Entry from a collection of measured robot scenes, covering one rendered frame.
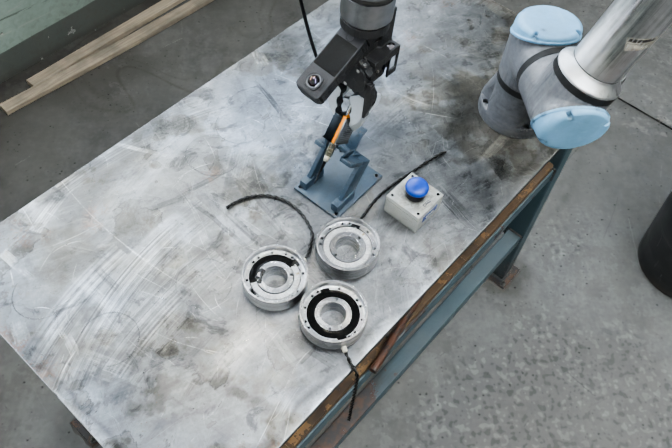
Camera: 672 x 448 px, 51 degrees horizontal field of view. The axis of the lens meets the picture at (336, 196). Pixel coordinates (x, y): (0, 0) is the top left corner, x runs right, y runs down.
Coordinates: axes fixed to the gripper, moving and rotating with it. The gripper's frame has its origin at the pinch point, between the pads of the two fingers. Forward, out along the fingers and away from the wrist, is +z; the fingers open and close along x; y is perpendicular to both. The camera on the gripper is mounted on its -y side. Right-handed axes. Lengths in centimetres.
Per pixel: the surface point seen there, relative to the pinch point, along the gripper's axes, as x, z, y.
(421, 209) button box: -16.0, 11.8, 3.0
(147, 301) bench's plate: 6.7, 17.6, -37.7
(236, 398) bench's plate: -14.7, 17.6, -39.4
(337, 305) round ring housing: -16.5, 14.9, -19.0
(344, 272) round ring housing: -13.9, 13.4, -14.5
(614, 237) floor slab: -42, 94, 95
